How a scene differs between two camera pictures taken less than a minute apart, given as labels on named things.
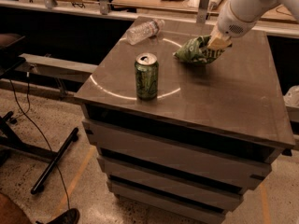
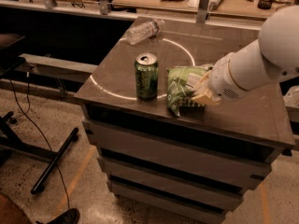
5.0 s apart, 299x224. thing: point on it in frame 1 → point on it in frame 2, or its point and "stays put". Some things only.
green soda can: [147, 76] stays put
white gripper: [228, 22] → [223, 80]
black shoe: [70, 217] stays put
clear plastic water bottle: [144, 31] stays put
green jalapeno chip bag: [198, 50] → [181, 81]
